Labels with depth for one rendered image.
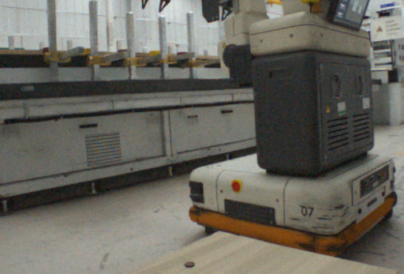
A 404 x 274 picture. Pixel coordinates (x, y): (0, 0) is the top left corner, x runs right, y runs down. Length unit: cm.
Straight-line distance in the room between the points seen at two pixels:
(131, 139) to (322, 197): 164
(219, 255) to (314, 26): 99
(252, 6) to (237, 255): 138
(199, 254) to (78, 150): 208
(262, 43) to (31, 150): 148
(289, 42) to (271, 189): 48
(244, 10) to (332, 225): 93
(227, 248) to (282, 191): 93
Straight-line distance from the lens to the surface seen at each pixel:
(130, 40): 225
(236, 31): 154
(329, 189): 113
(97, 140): 238
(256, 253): 26
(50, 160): 226
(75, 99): 206
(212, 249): 27
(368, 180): 134
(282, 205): 121
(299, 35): 117
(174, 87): 239
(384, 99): 595
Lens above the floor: 55
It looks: 3 degrees down
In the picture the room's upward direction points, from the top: 4 degrees counter-clockwise
